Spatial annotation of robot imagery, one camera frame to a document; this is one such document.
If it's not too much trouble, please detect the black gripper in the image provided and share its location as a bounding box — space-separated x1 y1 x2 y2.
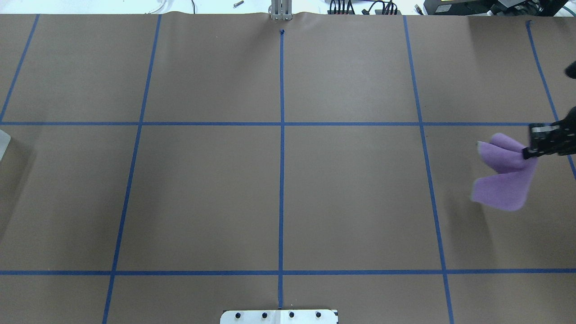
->
522 107 576 159

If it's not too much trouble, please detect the black device on bench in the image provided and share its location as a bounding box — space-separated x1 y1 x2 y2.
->
423 0 569 17

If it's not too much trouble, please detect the purple cloth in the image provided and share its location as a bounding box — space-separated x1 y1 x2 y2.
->
471 133 538 212

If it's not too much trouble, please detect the aluminium frame post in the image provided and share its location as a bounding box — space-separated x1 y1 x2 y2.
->
268 0 293 21

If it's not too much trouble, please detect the clear plastic bin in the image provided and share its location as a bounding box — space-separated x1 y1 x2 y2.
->
0 130 12 161

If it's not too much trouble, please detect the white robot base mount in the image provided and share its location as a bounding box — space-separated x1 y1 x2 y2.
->
220 309 339 324

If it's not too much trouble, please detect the black cable bundle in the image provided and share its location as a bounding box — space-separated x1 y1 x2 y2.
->
328 0 402 16

